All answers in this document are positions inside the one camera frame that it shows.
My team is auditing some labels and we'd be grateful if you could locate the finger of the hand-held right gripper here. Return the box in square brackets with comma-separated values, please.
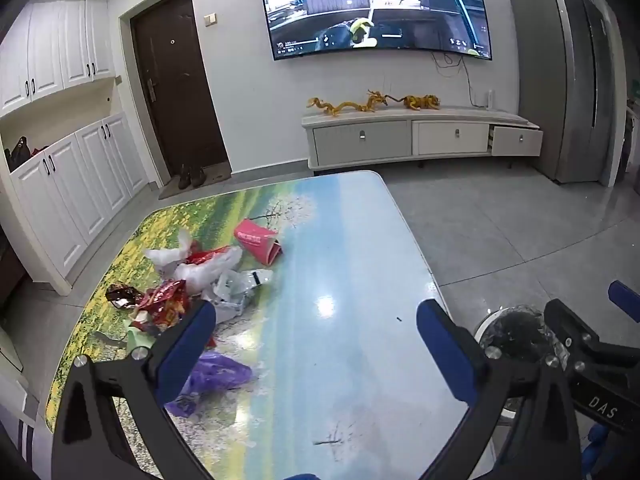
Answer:
[544, 299, 613, 376]
[607, 280, 640, 326]

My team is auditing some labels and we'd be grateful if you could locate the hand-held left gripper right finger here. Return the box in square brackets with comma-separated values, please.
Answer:
[416, 299, 583, 480]

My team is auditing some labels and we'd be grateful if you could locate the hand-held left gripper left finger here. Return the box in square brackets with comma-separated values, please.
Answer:
[51, 301, 218, 480]

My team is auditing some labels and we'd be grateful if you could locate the purple plastic bag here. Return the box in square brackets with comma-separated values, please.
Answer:
[165, 350, 253, 418]

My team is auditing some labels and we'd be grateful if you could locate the red foil wrapper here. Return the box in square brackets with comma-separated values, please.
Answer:
[134, 280, 193, 330]

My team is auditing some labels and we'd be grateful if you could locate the green paper scrap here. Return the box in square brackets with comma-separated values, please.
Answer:
[125, 322, 166, 357]

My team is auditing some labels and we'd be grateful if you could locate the white bin with black liner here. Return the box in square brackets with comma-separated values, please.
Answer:
[472, 304, 571, 418]

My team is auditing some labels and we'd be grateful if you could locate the translucent plastic bag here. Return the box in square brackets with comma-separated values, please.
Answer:
[175, 247, 243, 302]

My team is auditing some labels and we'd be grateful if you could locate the clear plastic wrapper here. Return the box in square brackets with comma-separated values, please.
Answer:
[202, 269, 275, 321]

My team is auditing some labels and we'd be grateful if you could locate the dark brown foil wrapper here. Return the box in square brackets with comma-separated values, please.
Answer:
[106, 284, 143, 310]

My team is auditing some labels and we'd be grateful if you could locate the red snack wrapper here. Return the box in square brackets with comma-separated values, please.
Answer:
[184, 246, 241, 266]

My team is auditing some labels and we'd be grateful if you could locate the white plastic bag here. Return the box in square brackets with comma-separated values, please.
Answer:
[146, 230, 193, 267]

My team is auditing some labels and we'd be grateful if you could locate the pink paper carton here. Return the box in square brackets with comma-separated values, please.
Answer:
[234, 218, 283, 267]

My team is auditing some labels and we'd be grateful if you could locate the person's right hand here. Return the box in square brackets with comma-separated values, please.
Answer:
[584, 422, 623, 480]

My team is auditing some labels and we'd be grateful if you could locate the brown doormat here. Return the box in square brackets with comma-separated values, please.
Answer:
[159, 164, 232, 200]

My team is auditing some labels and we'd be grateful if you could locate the white base cabinet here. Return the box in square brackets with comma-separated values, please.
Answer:
[10, 112, 149, 282]

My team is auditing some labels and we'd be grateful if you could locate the white television stand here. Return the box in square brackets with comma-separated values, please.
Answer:
[301, 105, 544, 176]

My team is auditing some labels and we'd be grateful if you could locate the grey refrigerator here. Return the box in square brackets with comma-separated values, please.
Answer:
[505, 0, 628, 186]

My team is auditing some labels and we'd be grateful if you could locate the golden tiger ornament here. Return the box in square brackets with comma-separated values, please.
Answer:
[397, 94, 441, 111]

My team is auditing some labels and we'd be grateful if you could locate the dark brown door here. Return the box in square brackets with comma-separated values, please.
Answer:
[131, 0, 231, 186]

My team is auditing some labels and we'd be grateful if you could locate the dark handbag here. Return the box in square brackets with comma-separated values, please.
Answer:
[4, 136, 31, 168]

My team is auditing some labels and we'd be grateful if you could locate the golden dragon ornament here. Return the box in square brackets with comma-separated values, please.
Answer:
[307, 89, 393, 116]

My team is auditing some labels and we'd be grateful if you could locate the television cable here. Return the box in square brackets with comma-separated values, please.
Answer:
[430, 52, 489, 109]

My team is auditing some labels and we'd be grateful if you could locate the white wall cabinet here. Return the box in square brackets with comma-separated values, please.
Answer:
[0, 0, 116, 118]

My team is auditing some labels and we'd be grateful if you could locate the wall-mounted television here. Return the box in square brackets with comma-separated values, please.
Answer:
[256, 0, 493, 62]

